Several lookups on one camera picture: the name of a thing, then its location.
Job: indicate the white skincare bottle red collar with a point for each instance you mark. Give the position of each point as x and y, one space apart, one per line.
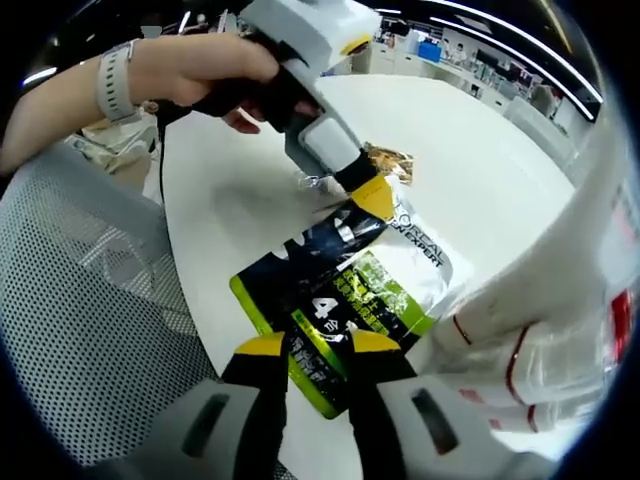
550 417

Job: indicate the beige smartwatch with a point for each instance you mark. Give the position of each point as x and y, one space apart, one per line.
117 82

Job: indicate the gold foil skincare sachet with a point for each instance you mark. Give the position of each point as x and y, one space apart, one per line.
395 162

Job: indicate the blue storage crate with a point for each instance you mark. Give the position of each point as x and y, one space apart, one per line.
430 51

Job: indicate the white low cabinet row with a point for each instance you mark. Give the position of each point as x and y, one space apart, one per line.
400 60

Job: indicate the green black skincare sachet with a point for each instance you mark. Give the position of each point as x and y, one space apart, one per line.
350 280

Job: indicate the grey mesh office chair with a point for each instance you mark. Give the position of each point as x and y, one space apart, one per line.
75 300

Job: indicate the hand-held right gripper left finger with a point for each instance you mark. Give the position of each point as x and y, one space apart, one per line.
255 400

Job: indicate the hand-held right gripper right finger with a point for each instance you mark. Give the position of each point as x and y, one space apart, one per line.
385 400

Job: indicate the white skincare tube red line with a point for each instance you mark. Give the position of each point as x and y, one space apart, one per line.
525 280

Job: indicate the beige cloth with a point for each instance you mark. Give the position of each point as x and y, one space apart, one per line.
120 150

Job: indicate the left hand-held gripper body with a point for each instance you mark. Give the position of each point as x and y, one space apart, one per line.
310 30

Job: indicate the skincare bottle wide clear cap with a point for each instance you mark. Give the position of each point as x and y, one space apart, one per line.
550 370

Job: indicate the person's left hand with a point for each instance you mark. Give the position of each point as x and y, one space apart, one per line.
200 70

